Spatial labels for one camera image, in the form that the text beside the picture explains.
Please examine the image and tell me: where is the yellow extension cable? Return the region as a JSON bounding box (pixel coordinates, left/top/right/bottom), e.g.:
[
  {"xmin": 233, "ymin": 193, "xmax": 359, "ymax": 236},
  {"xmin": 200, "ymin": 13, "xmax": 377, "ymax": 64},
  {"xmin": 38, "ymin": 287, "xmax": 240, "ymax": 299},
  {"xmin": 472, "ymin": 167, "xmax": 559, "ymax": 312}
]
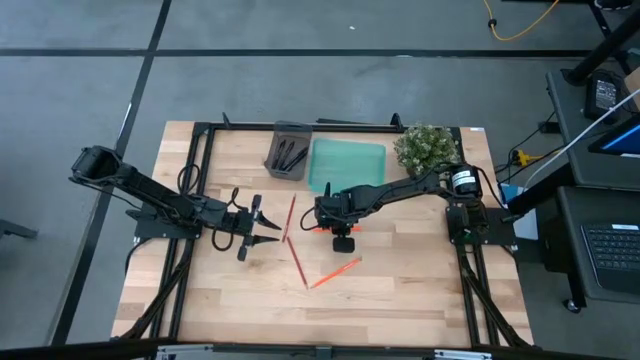
[{"xmin": 481, "ymin": 0, "xmax": 561, "ymax": 43}]

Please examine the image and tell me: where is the red pencil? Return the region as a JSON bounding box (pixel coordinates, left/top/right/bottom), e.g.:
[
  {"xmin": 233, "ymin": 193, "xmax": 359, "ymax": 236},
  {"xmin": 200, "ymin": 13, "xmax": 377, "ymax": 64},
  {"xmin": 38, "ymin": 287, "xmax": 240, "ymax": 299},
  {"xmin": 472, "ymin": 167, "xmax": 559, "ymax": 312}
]
[
  {"xmin": 286, "ymin": 235, "xmax": 310, "ymax": 291},
  {"xmin": 281, "ymin": 193, "xmax": 298, "ymax": 245}
]

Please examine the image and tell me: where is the dark grey desk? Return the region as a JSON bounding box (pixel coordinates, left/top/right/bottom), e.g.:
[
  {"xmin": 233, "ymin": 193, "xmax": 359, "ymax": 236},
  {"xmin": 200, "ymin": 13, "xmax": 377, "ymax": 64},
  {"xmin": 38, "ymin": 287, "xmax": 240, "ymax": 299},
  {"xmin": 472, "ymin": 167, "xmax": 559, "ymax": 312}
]
[{"xmin": 546, "ymin": 67, "xmax": 640, "ymax": 192}]

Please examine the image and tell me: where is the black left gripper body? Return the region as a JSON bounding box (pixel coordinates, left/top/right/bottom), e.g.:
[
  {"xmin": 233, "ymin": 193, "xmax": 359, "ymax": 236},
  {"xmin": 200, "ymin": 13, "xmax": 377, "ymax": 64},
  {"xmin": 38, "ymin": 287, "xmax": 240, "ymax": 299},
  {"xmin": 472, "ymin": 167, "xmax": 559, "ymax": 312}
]
[{"xmin": 222, "ymin": 194, "xmax": 263, "ymax": 262}]

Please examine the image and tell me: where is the black metal table frame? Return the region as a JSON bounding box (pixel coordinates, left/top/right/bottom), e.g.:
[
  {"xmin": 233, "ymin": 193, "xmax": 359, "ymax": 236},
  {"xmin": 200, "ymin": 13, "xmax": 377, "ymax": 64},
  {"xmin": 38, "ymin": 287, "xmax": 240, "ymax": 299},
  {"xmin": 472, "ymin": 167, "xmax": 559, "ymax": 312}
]
[{"xmin": 112, "ymin": 112, "xmax": 534, "ymax": 351}]

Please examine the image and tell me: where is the black rolling cart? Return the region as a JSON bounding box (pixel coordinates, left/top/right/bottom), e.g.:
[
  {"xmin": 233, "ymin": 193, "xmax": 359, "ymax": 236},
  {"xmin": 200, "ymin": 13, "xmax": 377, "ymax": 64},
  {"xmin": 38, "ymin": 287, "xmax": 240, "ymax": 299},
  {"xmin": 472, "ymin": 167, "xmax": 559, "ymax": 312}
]
[{"xmin": 537, "ymin": 187, "xmax": 640, "ymax": 314}]

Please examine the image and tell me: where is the black table leg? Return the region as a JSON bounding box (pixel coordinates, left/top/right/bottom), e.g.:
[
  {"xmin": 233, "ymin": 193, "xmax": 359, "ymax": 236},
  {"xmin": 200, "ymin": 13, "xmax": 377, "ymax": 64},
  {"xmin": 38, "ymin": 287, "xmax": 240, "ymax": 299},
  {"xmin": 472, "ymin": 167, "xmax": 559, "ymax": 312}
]
[{"xmin": 585, "ymin": 0, "xmax": 614, "ymax": 40}]

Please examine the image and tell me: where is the black slanted desk leg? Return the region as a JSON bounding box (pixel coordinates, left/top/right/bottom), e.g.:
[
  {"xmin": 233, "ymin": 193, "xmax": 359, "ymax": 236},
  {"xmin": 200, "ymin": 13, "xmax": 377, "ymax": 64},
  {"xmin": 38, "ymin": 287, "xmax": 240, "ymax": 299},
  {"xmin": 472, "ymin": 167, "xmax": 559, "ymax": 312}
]
[{"xmin": 564, "ymin": 19, "xmax": 640, "ymax": 86}]

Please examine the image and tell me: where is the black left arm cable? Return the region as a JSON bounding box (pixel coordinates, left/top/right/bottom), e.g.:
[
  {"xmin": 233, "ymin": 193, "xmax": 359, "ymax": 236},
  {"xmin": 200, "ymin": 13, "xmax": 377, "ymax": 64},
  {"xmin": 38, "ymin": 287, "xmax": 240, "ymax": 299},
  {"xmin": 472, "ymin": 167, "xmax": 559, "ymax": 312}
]
[{"xmin": 176, "ymin": 162, "xmax": 240, "ymax": 253}]

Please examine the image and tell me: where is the small green potted plant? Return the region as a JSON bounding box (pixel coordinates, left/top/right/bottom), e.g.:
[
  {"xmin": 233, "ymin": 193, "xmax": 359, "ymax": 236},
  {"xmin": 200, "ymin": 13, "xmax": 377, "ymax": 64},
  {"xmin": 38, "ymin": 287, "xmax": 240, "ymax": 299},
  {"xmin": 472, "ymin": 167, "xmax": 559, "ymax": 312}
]
[{"xmin": 393, "ymin": 123, "xmax": 461, "ymax": 180}]

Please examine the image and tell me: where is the black power adapter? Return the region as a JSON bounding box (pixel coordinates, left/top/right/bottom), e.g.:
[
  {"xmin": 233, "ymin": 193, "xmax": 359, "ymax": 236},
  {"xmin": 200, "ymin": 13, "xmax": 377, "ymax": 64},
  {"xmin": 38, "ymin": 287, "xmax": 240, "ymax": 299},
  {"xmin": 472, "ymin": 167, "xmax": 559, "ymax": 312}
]
[{"xmin": 583, "ymin": 69, "xmax": 626, "ymax": 121}]

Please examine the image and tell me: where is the silver metal bracket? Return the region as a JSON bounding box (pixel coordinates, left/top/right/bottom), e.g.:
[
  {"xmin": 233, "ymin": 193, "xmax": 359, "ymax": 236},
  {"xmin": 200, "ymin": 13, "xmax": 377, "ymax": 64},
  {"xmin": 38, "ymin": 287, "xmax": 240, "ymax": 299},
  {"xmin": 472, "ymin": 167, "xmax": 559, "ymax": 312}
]
[
  {"xmin": 433, "ymin": 348, "xmax": 494, "ymax": 360},
  {"xmin": 155, "ymin": 343, "xmax": 215, "ymax": 360}
]

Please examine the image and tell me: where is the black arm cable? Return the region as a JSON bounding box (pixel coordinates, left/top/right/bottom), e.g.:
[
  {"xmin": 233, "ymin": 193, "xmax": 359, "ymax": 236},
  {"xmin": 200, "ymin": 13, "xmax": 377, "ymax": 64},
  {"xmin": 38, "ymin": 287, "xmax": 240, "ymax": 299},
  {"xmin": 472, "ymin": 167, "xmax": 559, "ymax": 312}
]
[
  {"xmin": 176, "ymin": 162, "xmax": 240, "ymax": 253},
  {"xmin": 298, "ymin": 206, "xmax": 322, "ymax": 233}
]

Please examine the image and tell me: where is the dark chair leg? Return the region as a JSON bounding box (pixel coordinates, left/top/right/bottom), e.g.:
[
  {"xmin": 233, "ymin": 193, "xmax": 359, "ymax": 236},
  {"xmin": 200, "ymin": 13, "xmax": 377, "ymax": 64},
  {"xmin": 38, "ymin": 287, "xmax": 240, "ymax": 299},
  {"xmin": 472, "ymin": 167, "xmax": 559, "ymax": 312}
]
[{"xmin": 0, "ymin": 218, "xmax": 40, "ymax": 242}]

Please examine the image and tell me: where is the white cable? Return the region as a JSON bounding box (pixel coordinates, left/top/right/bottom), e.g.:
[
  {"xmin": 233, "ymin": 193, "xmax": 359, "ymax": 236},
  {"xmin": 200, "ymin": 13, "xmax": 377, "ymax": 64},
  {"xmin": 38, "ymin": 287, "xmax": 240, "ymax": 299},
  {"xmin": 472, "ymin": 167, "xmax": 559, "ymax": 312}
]
[{"xmin": 528, "ymin": 87, "xmax": 640, "ymax": 179}]

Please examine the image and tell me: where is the teal plastic bin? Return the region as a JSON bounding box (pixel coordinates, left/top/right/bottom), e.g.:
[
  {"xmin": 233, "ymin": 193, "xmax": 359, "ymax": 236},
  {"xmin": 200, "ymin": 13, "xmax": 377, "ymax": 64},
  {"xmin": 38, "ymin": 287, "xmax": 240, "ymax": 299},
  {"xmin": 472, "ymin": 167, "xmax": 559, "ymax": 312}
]
[{"xmin": 306, "ymin": 138, "xmax": 388, "ymax": 195}]

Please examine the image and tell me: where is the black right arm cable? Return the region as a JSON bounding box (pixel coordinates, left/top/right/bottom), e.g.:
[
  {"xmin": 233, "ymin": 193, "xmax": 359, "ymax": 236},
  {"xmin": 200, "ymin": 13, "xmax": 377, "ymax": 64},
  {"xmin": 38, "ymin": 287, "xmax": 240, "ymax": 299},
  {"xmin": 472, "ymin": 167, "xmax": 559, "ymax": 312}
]
[{"xmin": 298, "ymin": 206, "xmax": 322, "ymax": 233}]

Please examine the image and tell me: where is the black laptop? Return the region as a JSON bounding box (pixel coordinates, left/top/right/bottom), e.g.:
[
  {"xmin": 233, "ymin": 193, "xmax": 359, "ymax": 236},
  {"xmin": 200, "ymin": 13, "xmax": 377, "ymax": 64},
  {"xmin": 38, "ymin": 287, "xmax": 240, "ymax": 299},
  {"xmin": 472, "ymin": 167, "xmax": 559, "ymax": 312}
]
[{"xmin": 579, "ymin": 222, "xmax": 640, "ymax": 296}]

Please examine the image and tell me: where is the orange pencil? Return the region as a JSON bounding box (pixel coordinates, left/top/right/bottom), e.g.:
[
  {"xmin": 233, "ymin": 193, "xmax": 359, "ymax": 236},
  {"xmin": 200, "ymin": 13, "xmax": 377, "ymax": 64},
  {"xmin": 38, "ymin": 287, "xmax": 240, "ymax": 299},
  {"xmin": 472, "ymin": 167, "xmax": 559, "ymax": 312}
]
[
  {"xmin": 309, "ymin": 255, "xmax": 363, "ymax": 291},
  {"xmin": 312, "ymin": 225, "xmax": 363, "ymax": 235}
]

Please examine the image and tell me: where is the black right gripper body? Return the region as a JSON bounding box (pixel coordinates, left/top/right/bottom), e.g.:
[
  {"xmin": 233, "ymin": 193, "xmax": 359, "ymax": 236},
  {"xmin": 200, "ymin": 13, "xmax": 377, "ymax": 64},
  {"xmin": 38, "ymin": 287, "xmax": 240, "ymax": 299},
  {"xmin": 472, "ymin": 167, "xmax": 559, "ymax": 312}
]
[{"xmin": 313, "ymin": 181, "xmax": 362, "ymax": 254}]

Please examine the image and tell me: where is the black front rail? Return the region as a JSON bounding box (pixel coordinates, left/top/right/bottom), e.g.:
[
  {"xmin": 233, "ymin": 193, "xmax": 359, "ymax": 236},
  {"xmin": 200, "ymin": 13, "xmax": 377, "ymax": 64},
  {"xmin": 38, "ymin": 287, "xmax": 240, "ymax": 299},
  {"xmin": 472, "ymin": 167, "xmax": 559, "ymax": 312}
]
[{"xmin": 0, "ymin": 338, "xmax": 640, "ymax": 360}]

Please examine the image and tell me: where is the monitor with blue screen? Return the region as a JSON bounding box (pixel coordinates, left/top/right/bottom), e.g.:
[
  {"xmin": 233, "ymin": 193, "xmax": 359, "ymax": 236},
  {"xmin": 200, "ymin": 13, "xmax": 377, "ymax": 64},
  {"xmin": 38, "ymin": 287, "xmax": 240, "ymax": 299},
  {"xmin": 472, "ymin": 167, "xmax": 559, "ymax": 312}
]
[{"xmin": 587, "ymin": 113, "xmax": 640, "ymax": 160}]

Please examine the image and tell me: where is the white blue box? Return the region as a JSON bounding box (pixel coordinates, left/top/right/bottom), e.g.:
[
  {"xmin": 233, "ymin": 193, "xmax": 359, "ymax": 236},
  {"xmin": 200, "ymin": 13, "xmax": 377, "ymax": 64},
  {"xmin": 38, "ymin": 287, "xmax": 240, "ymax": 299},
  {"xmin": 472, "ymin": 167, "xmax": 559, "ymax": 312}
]
[{"xmin": 499, "ymin": 182, "xmax": 540, "ymax": 242}]

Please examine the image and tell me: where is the grey plastic bin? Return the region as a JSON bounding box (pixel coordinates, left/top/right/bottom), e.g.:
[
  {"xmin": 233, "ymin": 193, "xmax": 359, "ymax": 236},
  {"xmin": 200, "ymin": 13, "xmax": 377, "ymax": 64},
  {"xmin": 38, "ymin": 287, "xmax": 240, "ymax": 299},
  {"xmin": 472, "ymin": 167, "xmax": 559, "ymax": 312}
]
[{"xmin": 263, "ymin": 119, "xmax": 314, "ymax": 182}]

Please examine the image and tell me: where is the brown cardboard box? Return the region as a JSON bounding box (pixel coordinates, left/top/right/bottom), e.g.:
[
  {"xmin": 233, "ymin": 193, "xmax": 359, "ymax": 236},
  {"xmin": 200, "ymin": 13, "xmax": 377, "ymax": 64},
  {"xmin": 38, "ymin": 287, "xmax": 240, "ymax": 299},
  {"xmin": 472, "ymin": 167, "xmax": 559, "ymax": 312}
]
[{"xmin": 624, "ymin": 65, "xmax": 640, "ymax": 112}]

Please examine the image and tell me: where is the yellow plug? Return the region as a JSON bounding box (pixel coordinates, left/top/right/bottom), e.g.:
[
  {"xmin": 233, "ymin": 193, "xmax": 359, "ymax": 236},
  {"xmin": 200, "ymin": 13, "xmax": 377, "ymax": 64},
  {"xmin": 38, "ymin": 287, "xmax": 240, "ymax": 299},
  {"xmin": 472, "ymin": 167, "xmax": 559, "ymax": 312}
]
[{"xmin": 512, "ymin": 149, "xmax": 544, "ymax": 169}]

